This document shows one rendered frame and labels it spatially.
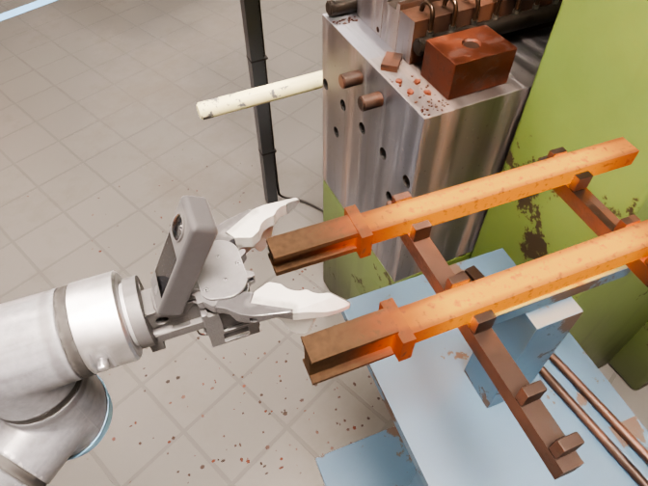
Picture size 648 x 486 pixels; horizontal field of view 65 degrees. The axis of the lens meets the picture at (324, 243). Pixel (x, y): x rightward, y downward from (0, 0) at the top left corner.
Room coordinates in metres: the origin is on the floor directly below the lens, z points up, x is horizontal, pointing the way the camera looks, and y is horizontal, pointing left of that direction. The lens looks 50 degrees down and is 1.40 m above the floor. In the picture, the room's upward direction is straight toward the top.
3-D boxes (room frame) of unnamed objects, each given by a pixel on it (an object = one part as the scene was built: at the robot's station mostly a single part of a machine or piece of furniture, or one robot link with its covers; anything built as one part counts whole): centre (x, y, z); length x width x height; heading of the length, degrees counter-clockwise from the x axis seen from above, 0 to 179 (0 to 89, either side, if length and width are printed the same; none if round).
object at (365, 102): (0.77, -0.08, 0.87); 0.04 x 0.03 x 0.03; 115
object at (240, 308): (0.27, 0.07, 1.00); 0.09 x 0.05 x 0.02; 75
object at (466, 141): (0.95, -0.33, 0.69); 0.56 x 0.38 x 0.45; 115
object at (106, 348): (0.25, 0.21, 0.98); 0.10 x 0.05 x 0.09; 21
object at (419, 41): (0.88, -0.31, 0.95); 0.34 x 0.03 x 0.03; 115
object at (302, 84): (1.18, 0.12, 0.62); 0.44 x 0.05 x 0.05; 115
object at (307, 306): (0.26, 0.02, 0.97); 0.09 x 0.03 x 0.06; 75
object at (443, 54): (0.77, -0.24, 0.95); 0.12 x 0.09 x 0.07; 115
